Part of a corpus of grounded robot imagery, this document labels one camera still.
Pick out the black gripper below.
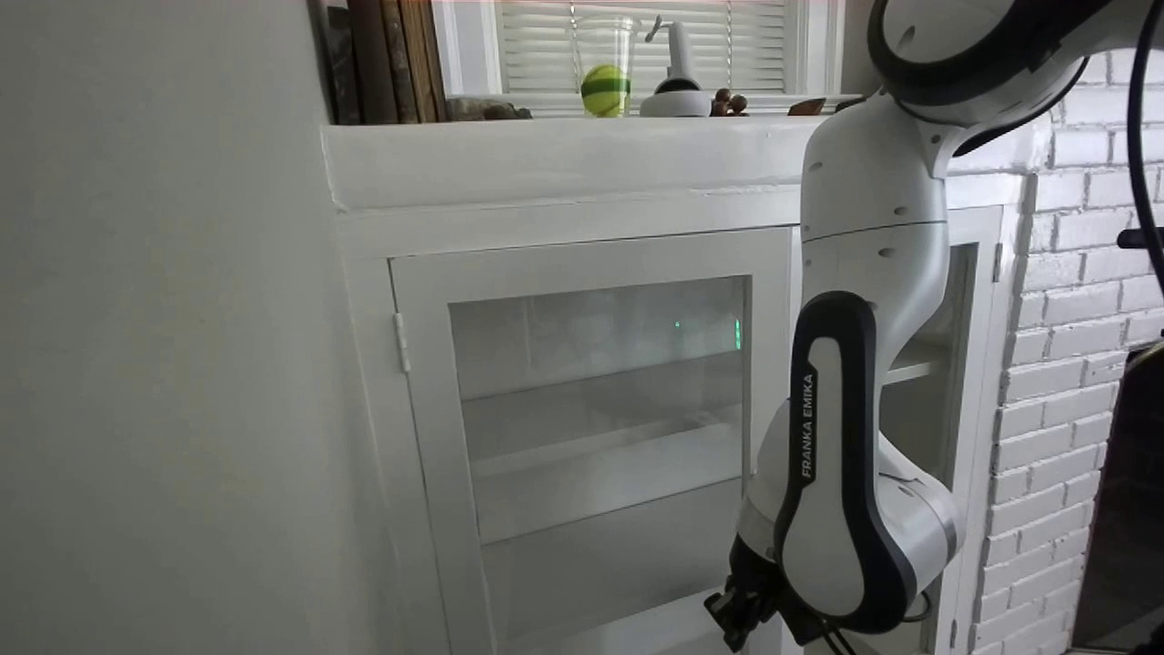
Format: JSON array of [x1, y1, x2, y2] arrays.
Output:
[[707, 539, 860, 655]]

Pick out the white cabinet door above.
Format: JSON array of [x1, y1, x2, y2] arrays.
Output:
[[388, 228, 798, 655], [876, 208, 1006, 655]]

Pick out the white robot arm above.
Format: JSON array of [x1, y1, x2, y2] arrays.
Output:
[[707, 0, 1161, 655]]

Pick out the white built-in cabinet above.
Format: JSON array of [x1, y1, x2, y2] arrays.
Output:
[[316, 112, 1047, 655]]

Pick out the white soap dispenser bottle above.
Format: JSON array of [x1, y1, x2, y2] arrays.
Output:
[[640, 19, 707, 116]]

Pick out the green tennis ball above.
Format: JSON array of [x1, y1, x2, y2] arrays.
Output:
[[578, 62, 628, 116]]

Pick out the clear glass cup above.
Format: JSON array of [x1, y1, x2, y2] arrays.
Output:
[[570, 16, 633, 116]]

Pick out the white window blinds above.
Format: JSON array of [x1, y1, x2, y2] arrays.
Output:
[[499, 0, 793, 94]]

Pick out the wooden boards leaning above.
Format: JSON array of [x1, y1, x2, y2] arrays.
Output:
[[307, 0, 447, 123]]

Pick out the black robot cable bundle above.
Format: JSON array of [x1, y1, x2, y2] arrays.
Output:
[[1123, 22, 1164, 294]]

